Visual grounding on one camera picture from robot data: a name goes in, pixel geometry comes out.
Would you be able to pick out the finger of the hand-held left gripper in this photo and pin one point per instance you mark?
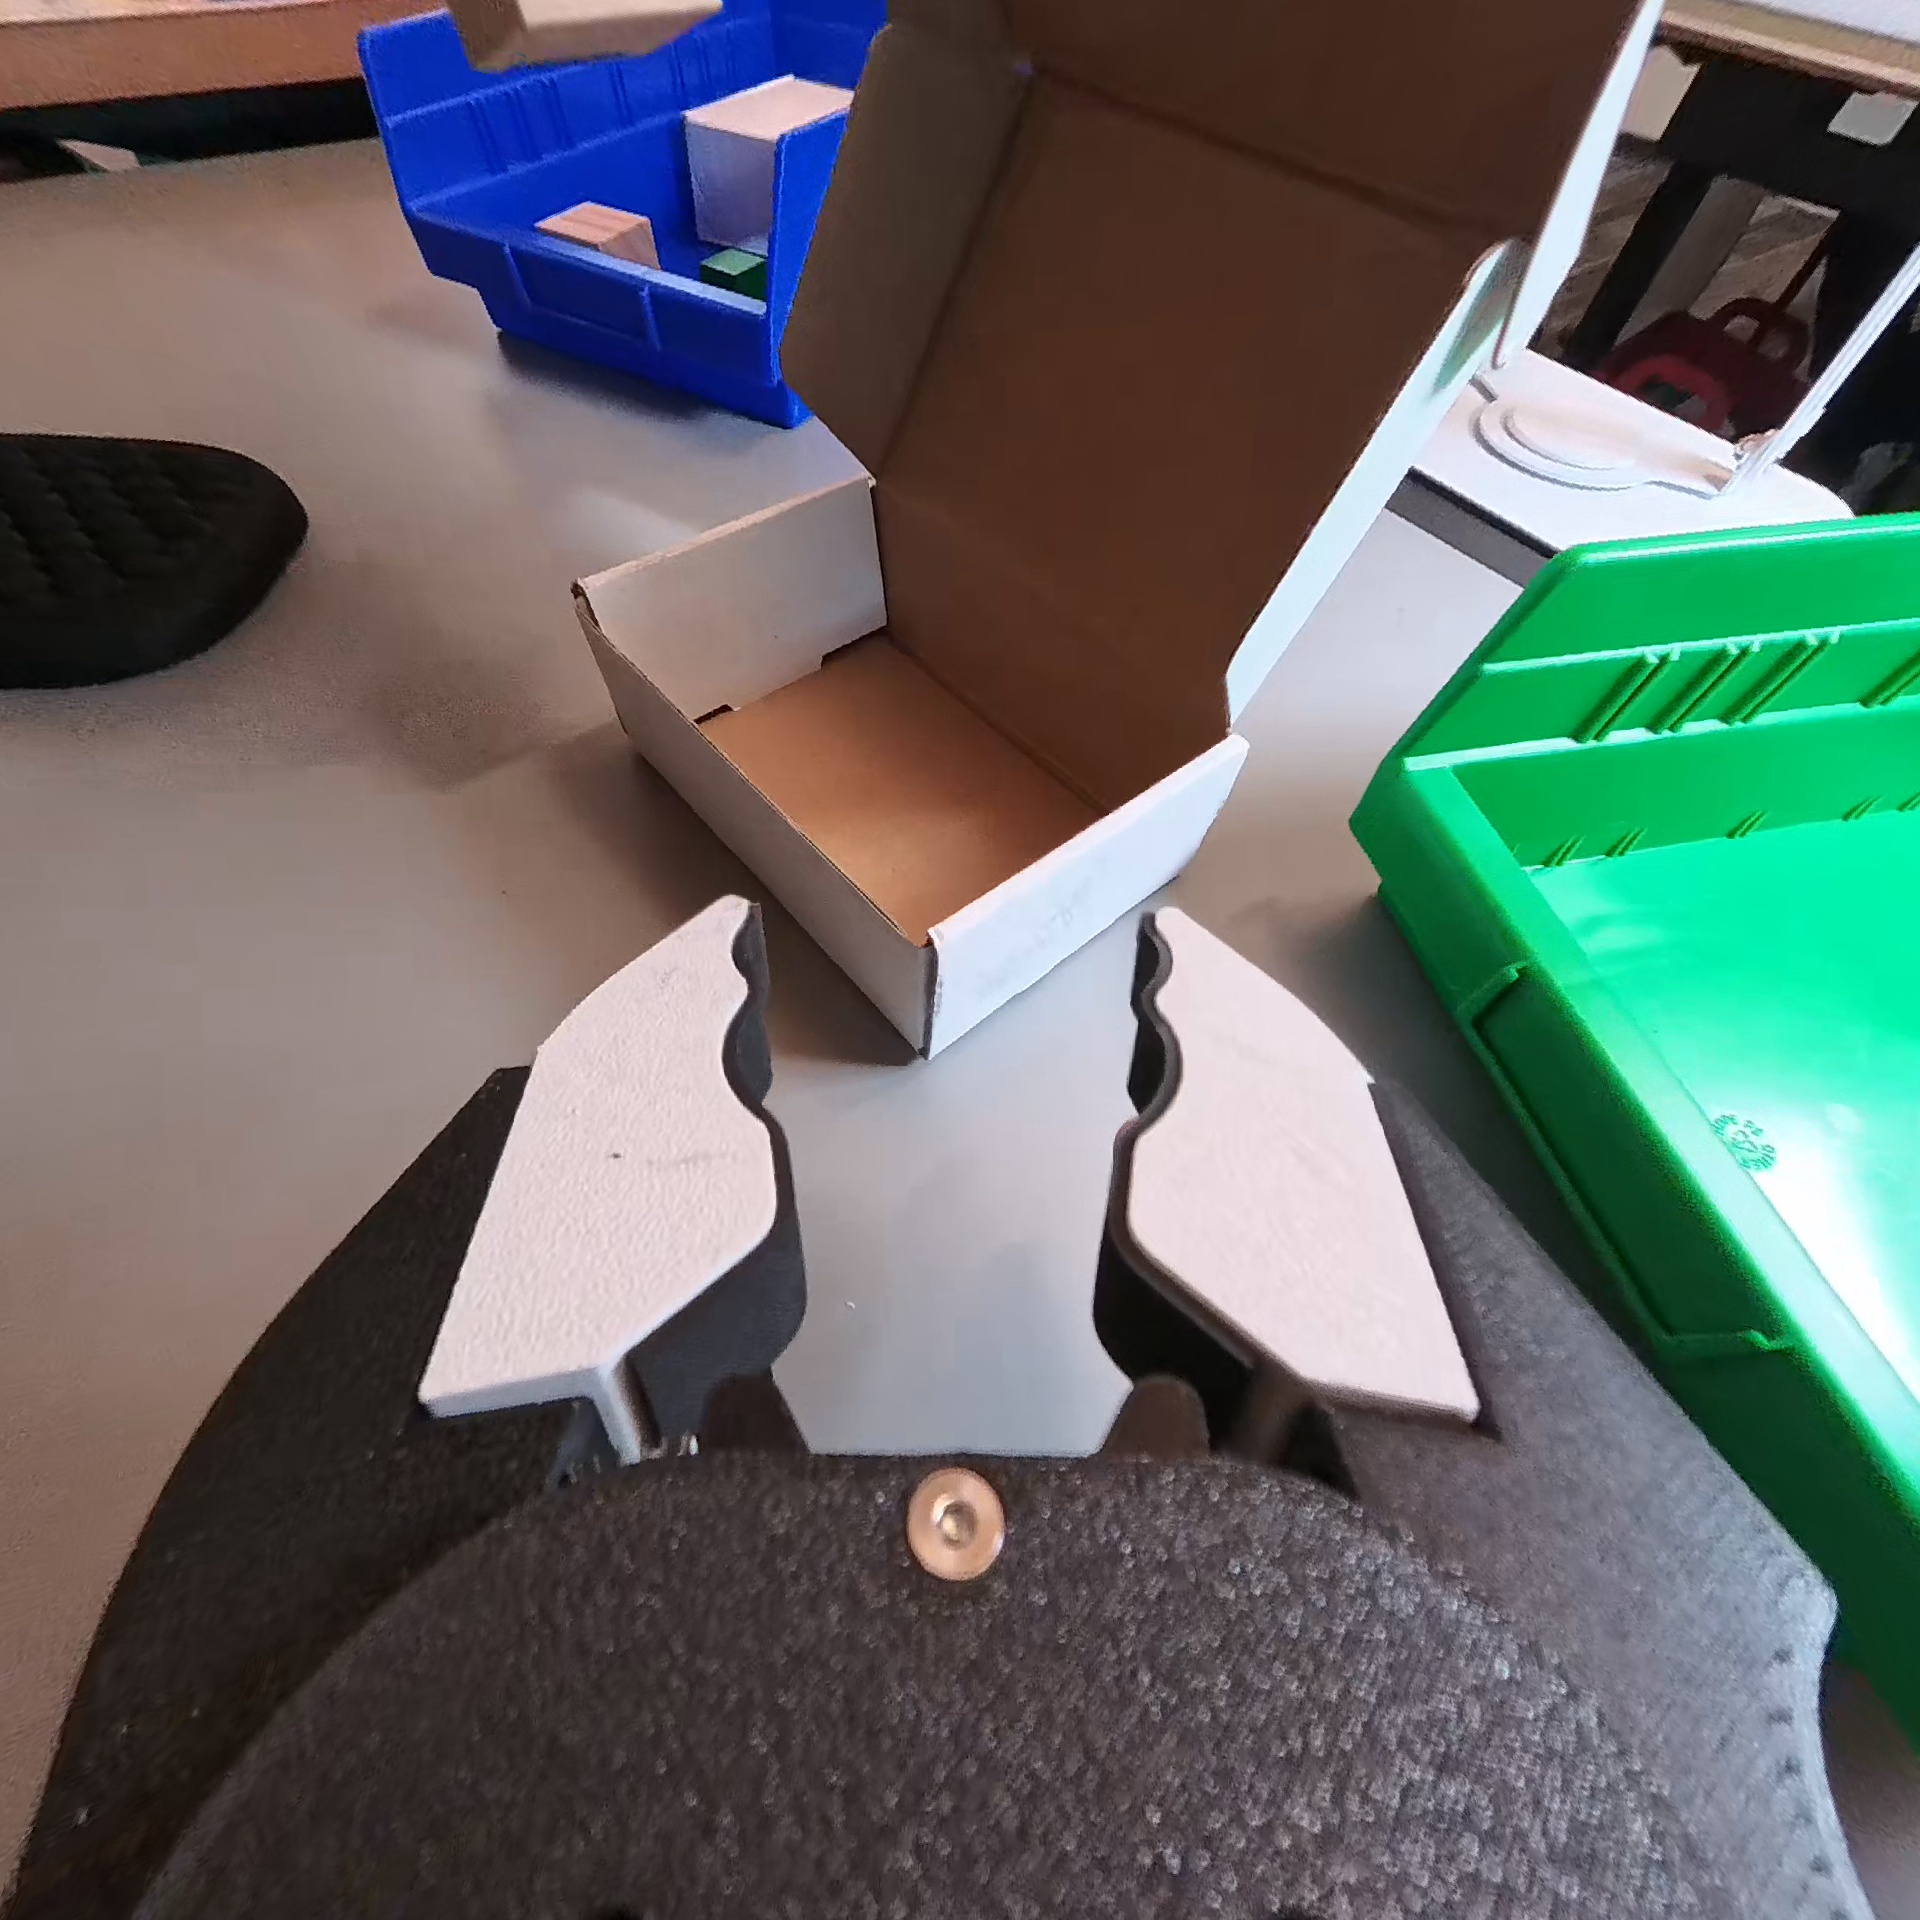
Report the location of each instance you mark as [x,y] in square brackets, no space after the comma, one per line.
[616,29]

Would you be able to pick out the red plastic cart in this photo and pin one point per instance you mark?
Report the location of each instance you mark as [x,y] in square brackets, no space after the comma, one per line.
[1694,369]

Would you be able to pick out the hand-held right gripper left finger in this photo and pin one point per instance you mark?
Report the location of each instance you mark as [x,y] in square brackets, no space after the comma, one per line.
[616,1184]

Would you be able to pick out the blue plastic bin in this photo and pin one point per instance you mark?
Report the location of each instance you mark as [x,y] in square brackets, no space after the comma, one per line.
[480,182]

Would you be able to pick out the black mesh cushion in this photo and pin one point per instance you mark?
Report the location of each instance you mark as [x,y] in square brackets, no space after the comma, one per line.
[119,557]

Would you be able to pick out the large green cube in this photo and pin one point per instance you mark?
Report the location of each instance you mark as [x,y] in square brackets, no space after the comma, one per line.
[735,272]

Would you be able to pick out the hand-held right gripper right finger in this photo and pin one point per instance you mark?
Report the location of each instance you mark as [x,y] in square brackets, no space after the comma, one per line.
[1291,1214]

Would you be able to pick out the green plastic bin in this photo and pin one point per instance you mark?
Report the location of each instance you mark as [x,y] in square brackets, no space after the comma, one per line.
[1725,975]

